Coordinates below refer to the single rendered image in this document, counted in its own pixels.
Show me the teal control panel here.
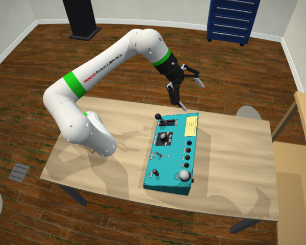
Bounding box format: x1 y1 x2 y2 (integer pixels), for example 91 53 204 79
143 113 199 195

